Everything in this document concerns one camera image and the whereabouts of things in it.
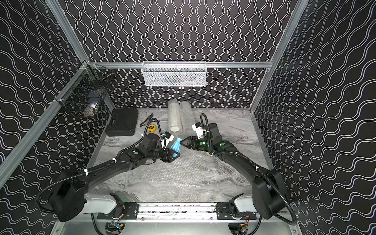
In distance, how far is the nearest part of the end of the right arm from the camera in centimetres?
65

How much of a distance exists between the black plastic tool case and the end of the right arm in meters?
0.49

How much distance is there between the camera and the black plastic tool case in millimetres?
1022
